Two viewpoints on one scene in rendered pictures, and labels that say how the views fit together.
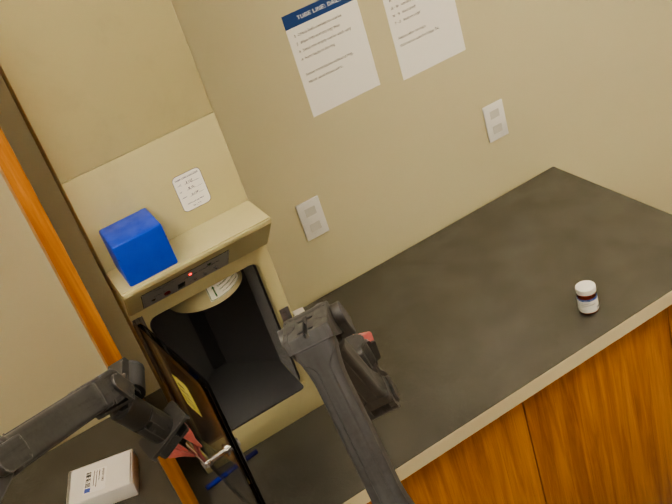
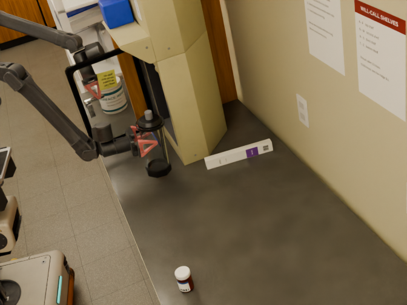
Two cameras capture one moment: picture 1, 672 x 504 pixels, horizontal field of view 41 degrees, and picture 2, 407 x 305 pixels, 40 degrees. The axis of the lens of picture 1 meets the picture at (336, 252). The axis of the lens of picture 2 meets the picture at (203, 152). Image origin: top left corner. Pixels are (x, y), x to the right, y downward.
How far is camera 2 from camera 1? 2.63 m
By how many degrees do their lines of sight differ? 79
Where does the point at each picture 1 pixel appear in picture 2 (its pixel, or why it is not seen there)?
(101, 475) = not seen: hidden behind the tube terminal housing
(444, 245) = (326, 214)
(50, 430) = (19, 26)
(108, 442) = not seen: hidden behind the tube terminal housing
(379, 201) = (334, 148)
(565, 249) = (274, 285)
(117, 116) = not seen: outside the picture
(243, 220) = (127, 39)
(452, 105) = (387, 150)
